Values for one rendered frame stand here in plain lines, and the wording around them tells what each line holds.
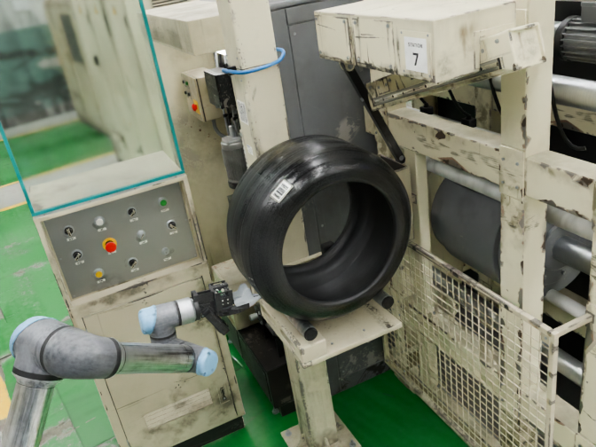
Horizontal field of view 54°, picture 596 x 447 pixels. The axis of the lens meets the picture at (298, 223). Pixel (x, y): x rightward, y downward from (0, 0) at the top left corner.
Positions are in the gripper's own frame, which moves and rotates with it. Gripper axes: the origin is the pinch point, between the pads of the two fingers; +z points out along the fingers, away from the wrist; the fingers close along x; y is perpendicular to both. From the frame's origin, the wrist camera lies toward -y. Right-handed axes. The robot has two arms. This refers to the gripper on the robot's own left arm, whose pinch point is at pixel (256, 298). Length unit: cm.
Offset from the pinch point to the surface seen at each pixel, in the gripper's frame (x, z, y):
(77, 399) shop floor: 128, -59, -110
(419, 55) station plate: -31, 34, 73
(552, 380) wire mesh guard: -61, 59, -10
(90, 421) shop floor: 107, -55, -110
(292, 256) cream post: 25.9, 23.5, -2.3
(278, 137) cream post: 26, 20, 42
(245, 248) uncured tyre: -5.1, -4.2, 20.1
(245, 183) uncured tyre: 7.7, 1.6, 35.0
